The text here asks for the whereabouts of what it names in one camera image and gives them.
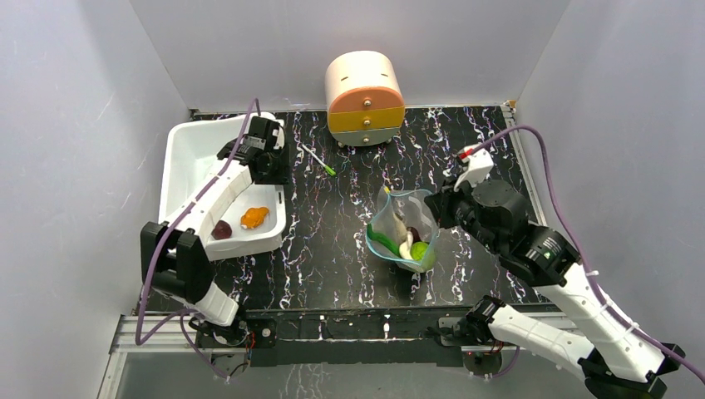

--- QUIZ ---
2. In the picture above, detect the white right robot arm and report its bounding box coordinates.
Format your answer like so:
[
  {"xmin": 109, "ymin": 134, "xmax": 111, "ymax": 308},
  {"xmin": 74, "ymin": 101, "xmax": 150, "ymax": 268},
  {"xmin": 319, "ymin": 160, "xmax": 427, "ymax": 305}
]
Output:
[{"xmin": 425, "ymin": 180, "xmax": 682, "ymax": 398}]

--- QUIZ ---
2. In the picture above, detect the round orange drawer cabinet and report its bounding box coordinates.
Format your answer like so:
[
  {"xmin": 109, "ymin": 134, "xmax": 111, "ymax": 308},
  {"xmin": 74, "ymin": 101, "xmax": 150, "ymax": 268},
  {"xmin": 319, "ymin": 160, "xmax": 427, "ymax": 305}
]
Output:
[{"xmin": 324, "ymin": 51, "xmax": 406, "ymax": 147}]

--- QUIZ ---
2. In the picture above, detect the green toy chili pepper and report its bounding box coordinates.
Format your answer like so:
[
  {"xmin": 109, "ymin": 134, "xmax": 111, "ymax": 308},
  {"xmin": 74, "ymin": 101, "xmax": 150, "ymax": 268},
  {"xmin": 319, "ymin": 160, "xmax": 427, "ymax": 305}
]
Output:
[{"xmin": 367, "ymin": 224, "xmax": 400, "ymax": 257}]

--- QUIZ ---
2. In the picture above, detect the orange toy food piece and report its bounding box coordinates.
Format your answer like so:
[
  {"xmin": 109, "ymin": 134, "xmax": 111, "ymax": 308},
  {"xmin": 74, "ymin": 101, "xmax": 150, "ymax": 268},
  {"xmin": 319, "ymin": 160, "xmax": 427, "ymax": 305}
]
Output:
[{"xmin": 240, "ymin": 207, "xmax": 269, "ymax": 230}]

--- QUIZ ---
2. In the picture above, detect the grey toy fish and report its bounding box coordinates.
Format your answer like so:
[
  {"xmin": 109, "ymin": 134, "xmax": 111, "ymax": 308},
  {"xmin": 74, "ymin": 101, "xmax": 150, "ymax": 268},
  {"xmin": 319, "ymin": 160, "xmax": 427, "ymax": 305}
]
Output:
[{"xmin": 392, "ymin": 212, "xmax": 407, "ymax": 242}]

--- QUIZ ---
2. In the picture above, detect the white plastic bin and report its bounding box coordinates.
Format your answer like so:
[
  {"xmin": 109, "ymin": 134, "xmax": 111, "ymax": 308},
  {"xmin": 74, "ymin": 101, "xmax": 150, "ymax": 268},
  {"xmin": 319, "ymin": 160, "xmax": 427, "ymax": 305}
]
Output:
[{"xmin": 158, "ymin": 112, "xmax": 286, "ymax": 261}]

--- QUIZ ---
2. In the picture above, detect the cream toy garlic piece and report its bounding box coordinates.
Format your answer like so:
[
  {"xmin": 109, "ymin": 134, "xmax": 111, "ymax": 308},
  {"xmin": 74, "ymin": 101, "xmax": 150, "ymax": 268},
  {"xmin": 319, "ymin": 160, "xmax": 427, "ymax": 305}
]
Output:
[{"xmin": 399, "ymin": 229, "xmax": 414, "ymax": 260}]

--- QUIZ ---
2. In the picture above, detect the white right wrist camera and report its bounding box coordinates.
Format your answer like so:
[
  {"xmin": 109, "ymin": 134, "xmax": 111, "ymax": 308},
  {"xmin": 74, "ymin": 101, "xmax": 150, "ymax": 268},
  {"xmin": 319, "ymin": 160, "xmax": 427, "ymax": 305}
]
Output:
[{"xmin": 453, "ymin": 145, "xmax": 495, "ymax": 192}]

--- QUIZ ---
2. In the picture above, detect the green toy apple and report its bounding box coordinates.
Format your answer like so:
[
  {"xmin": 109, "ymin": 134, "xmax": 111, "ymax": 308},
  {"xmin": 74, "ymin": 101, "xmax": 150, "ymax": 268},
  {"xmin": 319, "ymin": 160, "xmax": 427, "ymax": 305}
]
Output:
[{"xmin": 410, "ymin": 241, "xmax": 436, "ymax": 268}]

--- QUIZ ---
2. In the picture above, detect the green white pen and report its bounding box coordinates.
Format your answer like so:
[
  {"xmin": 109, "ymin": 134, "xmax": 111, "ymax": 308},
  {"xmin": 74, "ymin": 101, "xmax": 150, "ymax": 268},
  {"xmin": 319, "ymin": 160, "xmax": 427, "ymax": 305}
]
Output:
[{"xmin": 301, "ymin": 144, "xmax": 337, "ymax": 177}]

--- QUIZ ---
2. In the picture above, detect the clear zip top bag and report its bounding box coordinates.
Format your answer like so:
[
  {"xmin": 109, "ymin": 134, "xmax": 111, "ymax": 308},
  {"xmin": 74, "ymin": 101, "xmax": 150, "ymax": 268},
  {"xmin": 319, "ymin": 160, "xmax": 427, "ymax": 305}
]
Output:
[{"xmin": 365, "ymin": 186, "xmax": 439, "ymax": 273}]

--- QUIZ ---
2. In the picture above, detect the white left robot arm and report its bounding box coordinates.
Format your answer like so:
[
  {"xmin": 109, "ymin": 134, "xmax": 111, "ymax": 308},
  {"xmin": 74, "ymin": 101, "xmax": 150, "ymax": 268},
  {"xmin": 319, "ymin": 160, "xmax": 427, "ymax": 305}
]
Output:
[{"xmin": 140, "ymin": 112, "xmax": 292, "ymax": 346}]

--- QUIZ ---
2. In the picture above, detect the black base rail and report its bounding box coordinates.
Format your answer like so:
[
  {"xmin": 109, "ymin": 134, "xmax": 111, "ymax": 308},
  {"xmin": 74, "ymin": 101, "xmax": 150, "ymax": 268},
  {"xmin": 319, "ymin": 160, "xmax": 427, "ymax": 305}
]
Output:
[{"xmin": 195, "ymin": 307, "xmax": 525, "ymax": 381}]

